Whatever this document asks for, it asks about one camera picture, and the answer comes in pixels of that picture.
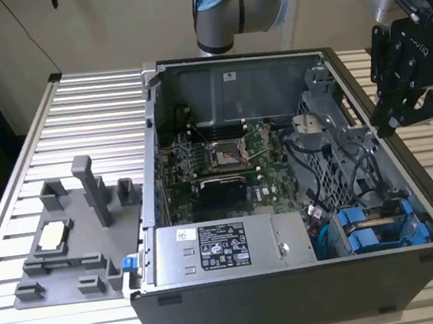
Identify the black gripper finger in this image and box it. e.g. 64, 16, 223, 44
389, 89, 433, 130
357, 23, 409, 140

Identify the hard disk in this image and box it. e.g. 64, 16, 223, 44
331, 195, 433, 259

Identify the thick black wire with connector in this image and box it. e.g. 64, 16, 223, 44
277, 122, 337, 221

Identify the thin metal locking lever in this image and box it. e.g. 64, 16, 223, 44
188, 119, 212, 148

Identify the metal socket cover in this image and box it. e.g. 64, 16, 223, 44
240, 120, 280, 160

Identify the black RAM slot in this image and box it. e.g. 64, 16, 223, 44
195, 131, 247, 141
195, 127, 247, 138
194, 120, 246, 131
195, 124, 246, 134

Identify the silver metal drive cage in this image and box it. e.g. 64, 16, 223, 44
278, 56, 406, 218

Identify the silver CPU chip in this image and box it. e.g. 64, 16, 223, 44
35, 218, 73, 251

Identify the silver power supply unit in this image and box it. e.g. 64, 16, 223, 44
147, 208, 320, 289

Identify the blue case latch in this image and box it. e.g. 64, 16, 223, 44
119, 253, 141, 276

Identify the CPU socket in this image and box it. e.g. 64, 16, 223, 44
206, 137, 250, 171

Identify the grey parts rack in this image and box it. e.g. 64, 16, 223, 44
0, 147, 158, 313

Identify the blue flat wire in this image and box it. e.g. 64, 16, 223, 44
311, 220, 342, 260

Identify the black graphics card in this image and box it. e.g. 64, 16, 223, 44
189, 169, 267, 213

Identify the thin black looped wire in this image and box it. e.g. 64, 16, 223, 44
347, 148, 396, 209

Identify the black and silver PC case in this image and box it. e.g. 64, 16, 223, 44
100, 27, 433, 324

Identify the green motherboard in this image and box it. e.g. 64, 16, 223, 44
156, 114, 311, 229

